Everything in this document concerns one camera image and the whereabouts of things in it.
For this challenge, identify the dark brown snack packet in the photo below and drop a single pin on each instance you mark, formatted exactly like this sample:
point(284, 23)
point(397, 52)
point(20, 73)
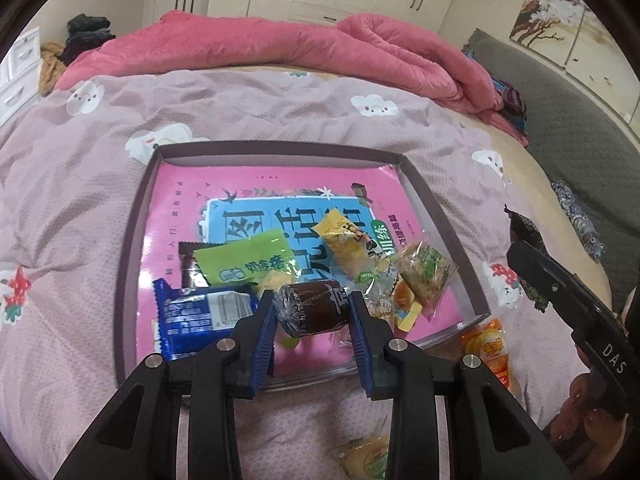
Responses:
point(190, 265)

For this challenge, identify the beige bed sheet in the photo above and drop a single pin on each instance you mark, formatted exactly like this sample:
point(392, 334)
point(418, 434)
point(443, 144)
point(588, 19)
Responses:
point(540, 170)

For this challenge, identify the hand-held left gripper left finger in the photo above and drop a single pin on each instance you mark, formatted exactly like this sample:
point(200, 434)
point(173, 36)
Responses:
point(265, 342)

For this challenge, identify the yellow cake packet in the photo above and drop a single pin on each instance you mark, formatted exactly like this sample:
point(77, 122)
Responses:
point(365, 460)

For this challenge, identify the tan knitted cloth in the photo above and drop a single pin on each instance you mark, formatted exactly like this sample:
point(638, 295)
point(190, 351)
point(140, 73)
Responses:
point(52, 67)

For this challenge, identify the clear flaky snack packet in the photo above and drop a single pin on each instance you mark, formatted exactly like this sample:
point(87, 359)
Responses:
point(425, 270)

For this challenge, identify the colourful striped cloth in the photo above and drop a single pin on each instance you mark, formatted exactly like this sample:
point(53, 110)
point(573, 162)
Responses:
point(510, 105)

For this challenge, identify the pink fleece blanket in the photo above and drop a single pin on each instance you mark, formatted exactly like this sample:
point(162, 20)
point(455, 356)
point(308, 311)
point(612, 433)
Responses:
point(300, 40)

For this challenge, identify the clear pastry packet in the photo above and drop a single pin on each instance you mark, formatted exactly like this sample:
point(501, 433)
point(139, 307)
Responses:
point(385, 302)

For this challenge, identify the blossom tree wall painting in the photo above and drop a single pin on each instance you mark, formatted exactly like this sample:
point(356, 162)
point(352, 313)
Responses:
point(565, 15)

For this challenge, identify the brown cake roll packet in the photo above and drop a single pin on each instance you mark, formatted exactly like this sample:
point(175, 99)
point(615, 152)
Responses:
point(312, 307)

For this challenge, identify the white drawer cabinet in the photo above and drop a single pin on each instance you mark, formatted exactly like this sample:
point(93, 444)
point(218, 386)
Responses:
point(17, 80)

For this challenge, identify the yellow cartoon snack packet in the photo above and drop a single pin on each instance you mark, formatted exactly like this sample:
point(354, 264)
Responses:
point(342, 240)

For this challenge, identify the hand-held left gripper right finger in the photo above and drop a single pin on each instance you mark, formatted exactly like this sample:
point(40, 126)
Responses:
point(360, 347)

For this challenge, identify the grey patterned cloth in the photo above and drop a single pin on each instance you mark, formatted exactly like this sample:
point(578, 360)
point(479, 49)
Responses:
point(580, 220)

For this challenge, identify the orange and yellow snack packet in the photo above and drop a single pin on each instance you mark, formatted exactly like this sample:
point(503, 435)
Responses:
point(490, 355)

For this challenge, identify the green and black snack packet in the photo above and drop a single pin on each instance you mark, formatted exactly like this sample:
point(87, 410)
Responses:
point(525, 232)

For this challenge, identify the dark clothes pile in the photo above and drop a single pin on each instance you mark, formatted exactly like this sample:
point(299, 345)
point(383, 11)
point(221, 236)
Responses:
point(87, 35)

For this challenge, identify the shallow box with pink bottom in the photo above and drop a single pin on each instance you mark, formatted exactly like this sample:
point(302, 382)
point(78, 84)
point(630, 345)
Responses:
point(175, 200)

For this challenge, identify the person's right hand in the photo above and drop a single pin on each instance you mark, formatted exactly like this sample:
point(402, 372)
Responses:
point(582, 415)

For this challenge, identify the mauve printed quilt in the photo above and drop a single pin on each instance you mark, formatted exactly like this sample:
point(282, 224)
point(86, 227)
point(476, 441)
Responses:
point(75, 200)

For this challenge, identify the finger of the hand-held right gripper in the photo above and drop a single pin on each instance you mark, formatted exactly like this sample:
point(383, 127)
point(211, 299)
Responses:
point(555, 285)

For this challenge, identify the grey padded headboard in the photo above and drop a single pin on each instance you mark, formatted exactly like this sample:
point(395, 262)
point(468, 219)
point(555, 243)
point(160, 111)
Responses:
point(575, 130)

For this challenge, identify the blue snack packet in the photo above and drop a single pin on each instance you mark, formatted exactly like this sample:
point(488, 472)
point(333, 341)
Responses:
point(195, 317)

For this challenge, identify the person's right forearm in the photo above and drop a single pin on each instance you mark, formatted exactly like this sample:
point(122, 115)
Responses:
point(600, 460)

